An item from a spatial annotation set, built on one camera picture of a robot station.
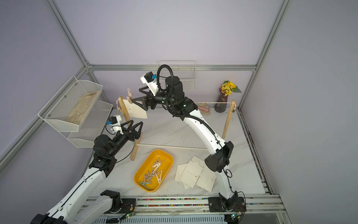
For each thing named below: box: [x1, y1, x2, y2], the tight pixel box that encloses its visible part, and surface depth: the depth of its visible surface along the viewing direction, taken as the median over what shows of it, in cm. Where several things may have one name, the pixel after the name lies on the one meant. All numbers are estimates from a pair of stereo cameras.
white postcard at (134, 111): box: [122, 98, 148, 119], surface depth 71 cm
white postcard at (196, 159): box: [190, 155, 205, 168], surface depth 92 cm
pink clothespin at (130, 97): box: [126, 88, 133, 105], surface depth 62 cm
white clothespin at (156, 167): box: [151, 162, 161, 174], surface depth 88 cm
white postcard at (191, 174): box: [179, 160, 204, 189], surface depth 86 cm
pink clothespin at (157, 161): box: [153, 157, 166, 165], surface depth 90 cm
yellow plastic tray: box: [133, 149, 174, 193], surface depth 86 cm
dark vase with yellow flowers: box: [214, 80, 242, 113], surface depth 106 cm
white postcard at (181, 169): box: [177, 163, 188, 179], surface depth 88 cm
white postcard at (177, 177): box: [174, 165, 180, 181], surface depth 85 cm
